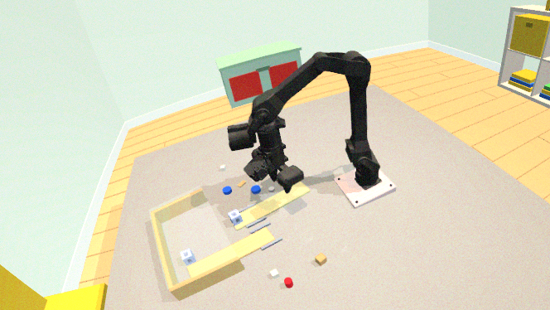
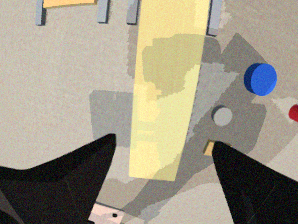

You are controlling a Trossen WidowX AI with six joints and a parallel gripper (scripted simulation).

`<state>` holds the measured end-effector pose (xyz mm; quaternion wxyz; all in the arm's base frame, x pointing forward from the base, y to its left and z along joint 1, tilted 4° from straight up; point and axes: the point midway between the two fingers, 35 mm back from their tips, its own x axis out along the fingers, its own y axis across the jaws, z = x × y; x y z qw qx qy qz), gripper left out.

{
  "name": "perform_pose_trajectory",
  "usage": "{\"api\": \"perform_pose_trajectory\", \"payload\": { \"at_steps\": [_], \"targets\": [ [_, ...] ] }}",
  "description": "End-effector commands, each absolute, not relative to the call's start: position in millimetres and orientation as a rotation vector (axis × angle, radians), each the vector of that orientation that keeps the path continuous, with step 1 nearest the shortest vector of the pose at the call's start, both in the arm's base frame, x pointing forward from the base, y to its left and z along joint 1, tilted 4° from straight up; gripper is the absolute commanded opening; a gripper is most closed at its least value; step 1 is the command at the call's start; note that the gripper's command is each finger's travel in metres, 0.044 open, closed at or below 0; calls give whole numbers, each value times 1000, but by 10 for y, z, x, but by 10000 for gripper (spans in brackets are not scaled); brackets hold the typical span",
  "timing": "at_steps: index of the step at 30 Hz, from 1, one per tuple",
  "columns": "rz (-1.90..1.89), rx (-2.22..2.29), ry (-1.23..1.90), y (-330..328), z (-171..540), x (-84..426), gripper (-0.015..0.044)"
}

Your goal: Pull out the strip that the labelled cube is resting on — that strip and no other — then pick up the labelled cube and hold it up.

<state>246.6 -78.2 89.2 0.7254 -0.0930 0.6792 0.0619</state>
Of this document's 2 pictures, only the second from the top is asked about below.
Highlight blue cylinder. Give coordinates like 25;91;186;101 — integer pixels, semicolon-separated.
243;63;277;96

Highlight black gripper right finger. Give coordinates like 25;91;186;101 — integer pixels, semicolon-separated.
212;141;298;224

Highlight red cylinder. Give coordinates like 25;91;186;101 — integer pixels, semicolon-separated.
289;105;298;121

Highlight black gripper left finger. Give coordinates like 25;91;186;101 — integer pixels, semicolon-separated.
0;133;116;224

